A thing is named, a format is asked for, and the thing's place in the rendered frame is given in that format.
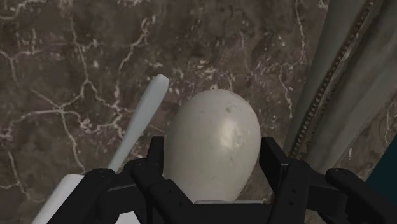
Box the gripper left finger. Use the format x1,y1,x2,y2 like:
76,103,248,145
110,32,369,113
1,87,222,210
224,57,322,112
46,136,200,224

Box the grey moulded frame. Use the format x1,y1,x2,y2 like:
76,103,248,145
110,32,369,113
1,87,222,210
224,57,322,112
283,0,397,174

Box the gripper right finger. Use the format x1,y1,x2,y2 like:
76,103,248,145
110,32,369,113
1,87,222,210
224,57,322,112
260,136,397,224

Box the white spatula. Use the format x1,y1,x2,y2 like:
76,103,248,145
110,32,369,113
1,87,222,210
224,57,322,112
31,73,171,224

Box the white egg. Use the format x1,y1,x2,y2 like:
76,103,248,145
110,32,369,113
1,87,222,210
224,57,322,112
163,88,262,204

